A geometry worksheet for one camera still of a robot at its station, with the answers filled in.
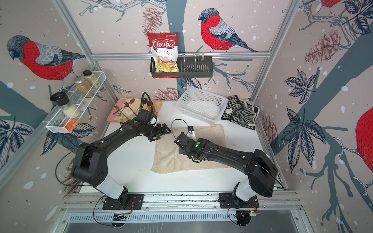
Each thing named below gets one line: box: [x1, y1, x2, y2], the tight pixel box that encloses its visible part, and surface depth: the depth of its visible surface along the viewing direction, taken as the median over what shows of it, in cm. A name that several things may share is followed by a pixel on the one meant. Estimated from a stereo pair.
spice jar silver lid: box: [74, 77, 94, 98], surface depth 78 cm
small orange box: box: [63, 118, 79, 133], surface depth 67 cm
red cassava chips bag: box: [147, 32, 181, 79], surface depth 85 cm
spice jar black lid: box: [82, 69, 101, 89], surface depth 83 cm
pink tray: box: [106, 97, 163, 123], surface depth 117 cm
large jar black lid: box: [49, 91, 82, 119], surface depth 67 cm
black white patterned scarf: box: [220, 94, 261, 131], surface depth 106 cm
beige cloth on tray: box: [114, 98, 163, 122], surface depth 117 cm
